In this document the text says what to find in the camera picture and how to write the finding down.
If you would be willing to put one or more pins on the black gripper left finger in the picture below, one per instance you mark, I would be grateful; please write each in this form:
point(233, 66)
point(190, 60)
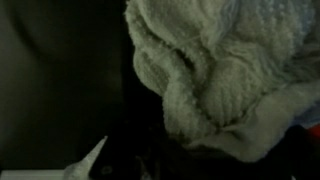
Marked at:
point(133, 155)

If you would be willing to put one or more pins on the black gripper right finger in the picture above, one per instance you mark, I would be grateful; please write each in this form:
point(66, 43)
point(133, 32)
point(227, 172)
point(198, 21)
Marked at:
point(295, 157)

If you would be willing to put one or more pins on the white terry towel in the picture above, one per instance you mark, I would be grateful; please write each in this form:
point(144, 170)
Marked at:
point(223, 79)

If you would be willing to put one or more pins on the white plastic bin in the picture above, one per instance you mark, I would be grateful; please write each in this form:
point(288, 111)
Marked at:
point(32, 175)

